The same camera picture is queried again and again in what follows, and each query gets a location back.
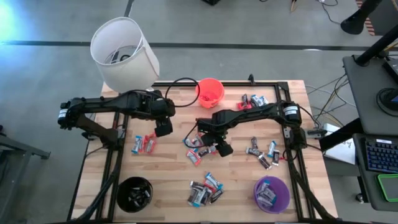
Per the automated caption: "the round black stand base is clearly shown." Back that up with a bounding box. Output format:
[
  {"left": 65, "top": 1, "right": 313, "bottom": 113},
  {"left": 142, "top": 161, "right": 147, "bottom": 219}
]
[{"left": 375, "top": 87, "right": 398, "bottom": 118}]

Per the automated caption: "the grey metal side table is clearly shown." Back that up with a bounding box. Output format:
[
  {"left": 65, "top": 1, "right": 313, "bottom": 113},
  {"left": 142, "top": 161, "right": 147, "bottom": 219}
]
[{"left": 0, "top": 124, "right": 51, "bottom": 224}]

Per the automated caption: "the black floor cable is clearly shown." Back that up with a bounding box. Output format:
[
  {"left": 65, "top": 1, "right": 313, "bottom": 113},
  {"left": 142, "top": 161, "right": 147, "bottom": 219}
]
[{"left": 313, "top": 0, "right": 343, "bottom": 26}]

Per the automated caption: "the white shade silver table lamp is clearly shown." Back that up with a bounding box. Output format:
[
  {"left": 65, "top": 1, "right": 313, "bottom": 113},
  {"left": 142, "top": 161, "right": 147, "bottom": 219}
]
[{"left": 90, "top": 16, "right": 161, "bottom": 94}]

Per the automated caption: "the white power adapter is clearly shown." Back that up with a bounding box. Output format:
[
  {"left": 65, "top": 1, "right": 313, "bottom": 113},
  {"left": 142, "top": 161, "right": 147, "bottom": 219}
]
[{"left": 323, "top": 123, "right": 342, "bottom": 138}]

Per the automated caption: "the black cable bundle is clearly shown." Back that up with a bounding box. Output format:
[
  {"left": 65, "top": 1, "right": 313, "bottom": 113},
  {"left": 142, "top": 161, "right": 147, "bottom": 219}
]
[
  {"left": 74, "top": 149, "right": 123, "bottom": 222},
  {"left": 287, "top": 146, "right": 335, "bottom": 222}
]

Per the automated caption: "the black plastic bucket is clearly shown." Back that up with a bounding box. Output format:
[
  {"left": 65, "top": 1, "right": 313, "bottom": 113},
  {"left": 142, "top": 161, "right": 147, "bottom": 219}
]
[{"left": 116, "top": 176, "right": 154, "bottom": 214}]

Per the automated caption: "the black monitor pole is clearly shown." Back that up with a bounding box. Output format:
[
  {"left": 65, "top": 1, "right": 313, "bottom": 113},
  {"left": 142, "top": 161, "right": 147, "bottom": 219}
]
[{"left": 354, "top": 24, "right": 398, "bottom": 67}]

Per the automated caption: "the black stand foot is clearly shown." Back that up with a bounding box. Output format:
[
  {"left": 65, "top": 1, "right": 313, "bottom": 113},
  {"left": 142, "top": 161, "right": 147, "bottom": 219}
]
[{"left": 340, "top": 0, "right": 383, "bottom": 35}]

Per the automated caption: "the purple pumpkin face bucket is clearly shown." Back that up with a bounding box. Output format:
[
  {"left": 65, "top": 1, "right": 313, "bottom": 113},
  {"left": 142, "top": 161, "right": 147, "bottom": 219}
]
[{"left": 252, "top": 175, "right": 291, "bottom": 215}]

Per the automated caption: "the dark grey desk top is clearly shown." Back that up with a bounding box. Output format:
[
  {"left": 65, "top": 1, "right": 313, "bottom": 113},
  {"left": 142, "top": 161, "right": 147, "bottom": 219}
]
[{"left": 353, "top": 133, "right": 398, "bottom": 213}]

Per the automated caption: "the white paper sheet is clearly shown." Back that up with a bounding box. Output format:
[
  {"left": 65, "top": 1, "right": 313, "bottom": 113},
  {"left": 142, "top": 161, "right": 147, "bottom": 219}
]
[{"left": 323, "top": 138, "right": 357, "bottom": 166}]

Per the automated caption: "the black desk device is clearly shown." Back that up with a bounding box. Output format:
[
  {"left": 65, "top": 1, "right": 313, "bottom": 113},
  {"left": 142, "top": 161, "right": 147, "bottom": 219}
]
[{"left": 382, "top": 58, "right": 398, "bottom": 84}]

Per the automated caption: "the backlit black keyboard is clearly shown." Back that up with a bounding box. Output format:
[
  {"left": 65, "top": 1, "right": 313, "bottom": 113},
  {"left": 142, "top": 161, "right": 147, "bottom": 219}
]
[{"left": 365, "top": 138, "right": 398, "bottom": 174}]

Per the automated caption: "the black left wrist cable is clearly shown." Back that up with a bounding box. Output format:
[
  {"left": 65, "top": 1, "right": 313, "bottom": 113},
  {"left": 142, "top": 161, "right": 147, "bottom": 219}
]
[{"left": 164, "top": 77, "right": 201, "bottom": 109}]

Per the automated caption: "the orange pumpkin face bucket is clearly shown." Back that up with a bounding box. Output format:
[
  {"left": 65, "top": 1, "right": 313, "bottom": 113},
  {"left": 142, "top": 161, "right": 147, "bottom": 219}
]
[{"left": 195, "top": 77, "right": 226, "bottom": 110}]

